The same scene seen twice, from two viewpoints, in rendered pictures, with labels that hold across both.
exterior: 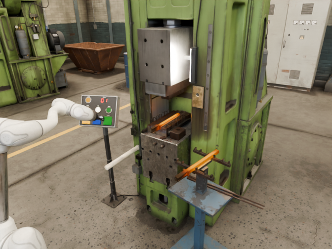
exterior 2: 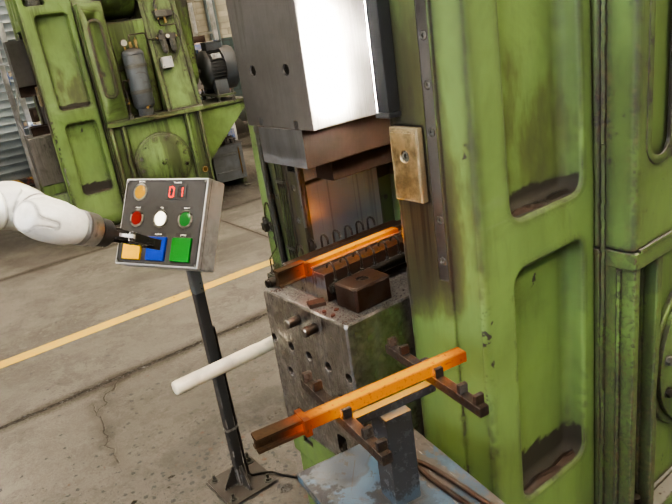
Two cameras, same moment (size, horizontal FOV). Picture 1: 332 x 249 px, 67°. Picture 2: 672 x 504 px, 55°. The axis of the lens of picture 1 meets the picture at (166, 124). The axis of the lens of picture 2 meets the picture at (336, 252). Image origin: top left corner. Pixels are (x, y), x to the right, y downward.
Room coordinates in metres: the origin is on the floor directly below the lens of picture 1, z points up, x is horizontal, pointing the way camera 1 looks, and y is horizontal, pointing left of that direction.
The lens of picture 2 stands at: (0.46, -0.57, 1.62)
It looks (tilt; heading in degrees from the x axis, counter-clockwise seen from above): 20 degrees down; 20
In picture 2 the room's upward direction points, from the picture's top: 8 degrees counter-clockwise
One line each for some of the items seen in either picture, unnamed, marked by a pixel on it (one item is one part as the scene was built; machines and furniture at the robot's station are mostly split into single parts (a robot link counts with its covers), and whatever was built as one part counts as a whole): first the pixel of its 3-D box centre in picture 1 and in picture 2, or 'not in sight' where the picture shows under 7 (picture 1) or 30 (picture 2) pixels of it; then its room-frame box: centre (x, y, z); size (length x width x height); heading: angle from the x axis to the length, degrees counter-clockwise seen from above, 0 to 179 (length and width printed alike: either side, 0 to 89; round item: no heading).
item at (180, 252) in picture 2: (107, 120); (181, 250); (2.05, 0.51, 1.01); 0.07 x 0.05 x 0.07; 80
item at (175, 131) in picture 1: (178, 133); (363, 290); (1.89, -0.10, 0.95); 0.12 x 0.08 x 0.06; 145
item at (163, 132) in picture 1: (170, 121); (363, 253); (2.11, -0.04, 0.96); 0.42 x 0.20 x 0.09; 145
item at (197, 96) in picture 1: (197, 97); (408, 164); (1.87, -0.25, 1.27); 0.09 x 0.02 x 0.17; 55
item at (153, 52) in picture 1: (173, 54); (343, 31); (2.09, -0.07, 1.56); 0.42 x 0.39 x 0.40; 145
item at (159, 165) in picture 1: (175, 147); (388, 339); (2.09, -0.09, 0.69); 0.56 x 0.38 x 0.45; 145
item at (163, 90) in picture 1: (169, 83); (346, 129); (2.11, -0.04, 1.32); 0.42 x 0.20 x 0.10; 145
